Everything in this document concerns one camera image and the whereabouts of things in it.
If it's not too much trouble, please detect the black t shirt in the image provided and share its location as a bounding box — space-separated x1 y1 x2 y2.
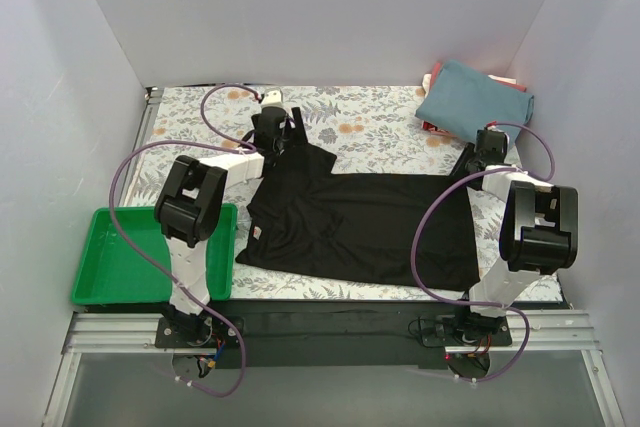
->
236 144 480 291

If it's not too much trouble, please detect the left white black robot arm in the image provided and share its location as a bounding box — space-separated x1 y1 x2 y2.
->
154 106 308 347

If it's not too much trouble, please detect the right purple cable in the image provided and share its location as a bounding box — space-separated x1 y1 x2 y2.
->
409 120 556 382

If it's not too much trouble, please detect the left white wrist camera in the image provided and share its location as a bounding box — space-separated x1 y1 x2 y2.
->
260 88 284 108

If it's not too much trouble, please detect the green plastic tray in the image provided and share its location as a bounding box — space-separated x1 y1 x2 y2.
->
70 204 238 306

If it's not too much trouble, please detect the folded red t shirt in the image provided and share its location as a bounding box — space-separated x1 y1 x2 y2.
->
421 61 529 137

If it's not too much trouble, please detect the floral patterned table mat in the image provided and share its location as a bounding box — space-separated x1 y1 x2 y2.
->
130 84 557 301

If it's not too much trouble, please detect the purple cable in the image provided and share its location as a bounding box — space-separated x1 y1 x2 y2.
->
409 120 556 382
108 83 266 398

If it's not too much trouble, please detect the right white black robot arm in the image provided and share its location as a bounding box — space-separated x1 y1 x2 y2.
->
420 122 578 347

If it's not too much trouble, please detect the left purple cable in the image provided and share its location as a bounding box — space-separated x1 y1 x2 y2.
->
108 83 266 398

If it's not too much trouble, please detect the folded teal t shirt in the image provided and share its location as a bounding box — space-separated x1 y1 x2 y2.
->
415 60 534 146

